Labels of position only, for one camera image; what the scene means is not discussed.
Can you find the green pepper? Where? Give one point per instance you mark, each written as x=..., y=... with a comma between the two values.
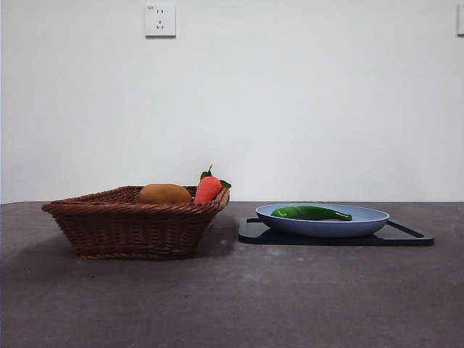
x=311, y=213

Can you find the light blue round plate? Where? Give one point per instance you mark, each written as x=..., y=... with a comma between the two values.
x=326, y=228

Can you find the orange carrot with green leaves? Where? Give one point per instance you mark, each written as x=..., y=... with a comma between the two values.
x=206, y=190

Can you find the brown potato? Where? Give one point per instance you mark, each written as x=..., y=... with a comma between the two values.
x=163, y=194

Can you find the brown wicker basket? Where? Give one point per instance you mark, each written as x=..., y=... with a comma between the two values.
x=137, y=232

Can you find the black rectangular tray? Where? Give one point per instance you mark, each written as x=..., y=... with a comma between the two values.
x=326, y=242

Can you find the white wall socket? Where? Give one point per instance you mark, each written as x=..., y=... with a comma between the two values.
x=160, y=21

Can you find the white wall plate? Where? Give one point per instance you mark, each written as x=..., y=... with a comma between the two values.
x=460, y=20

